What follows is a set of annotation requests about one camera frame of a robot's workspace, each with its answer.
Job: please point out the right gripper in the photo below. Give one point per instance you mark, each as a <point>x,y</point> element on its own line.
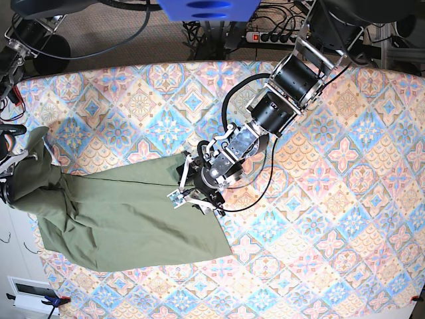
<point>9,160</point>

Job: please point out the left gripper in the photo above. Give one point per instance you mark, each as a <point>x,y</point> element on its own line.
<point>199,182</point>

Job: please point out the green t-shirt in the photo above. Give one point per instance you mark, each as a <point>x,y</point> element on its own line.
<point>114,220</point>

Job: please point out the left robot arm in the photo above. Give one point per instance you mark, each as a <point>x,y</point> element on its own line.
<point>295,82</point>

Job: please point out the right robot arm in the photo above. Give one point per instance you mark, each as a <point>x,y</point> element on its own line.
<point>32,36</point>

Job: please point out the red black clamp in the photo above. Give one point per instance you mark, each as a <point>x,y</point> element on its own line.
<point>15,96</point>

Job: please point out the patterned tablecloth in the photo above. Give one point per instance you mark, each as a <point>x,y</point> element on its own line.
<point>329,224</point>

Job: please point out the blue clamp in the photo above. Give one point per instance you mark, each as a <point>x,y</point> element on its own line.
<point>55,301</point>

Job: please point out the white power strip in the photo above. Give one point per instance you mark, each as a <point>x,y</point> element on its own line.
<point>270,38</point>

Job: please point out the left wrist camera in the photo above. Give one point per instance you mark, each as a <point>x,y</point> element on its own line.
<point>177,198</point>

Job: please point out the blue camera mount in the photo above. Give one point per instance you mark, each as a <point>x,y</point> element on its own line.
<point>209,10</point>

